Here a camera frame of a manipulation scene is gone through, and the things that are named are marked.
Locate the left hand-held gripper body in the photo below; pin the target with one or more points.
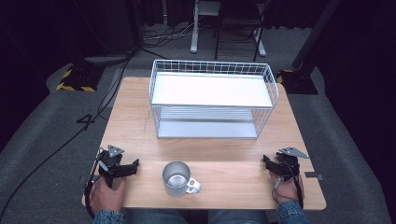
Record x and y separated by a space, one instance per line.
109 160

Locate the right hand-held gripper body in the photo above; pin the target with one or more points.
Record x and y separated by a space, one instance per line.
289 165

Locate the person's right hand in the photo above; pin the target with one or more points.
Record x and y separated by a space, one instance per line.
288 189

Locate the person's left hand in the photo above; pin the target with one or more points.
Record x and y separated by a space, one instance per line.
106 196

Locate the grey tape strip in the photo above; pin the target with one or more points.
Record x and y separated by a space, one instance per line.
313 175

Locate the silver metal cup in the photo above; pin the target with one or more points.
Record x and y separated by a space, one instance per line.
176 179

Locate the person's legs in jeans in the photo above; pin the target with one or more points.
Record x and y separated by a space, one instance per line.
199 217

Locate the black stand with striped base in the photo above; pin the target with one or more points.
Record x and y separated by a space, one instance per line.
300 79

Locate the yellow-black striped stand base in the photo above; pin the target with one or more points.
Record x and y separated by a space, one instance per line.
77 79

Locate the black metal chair frame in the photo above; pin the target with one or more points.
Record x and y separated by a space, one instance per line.
238 21

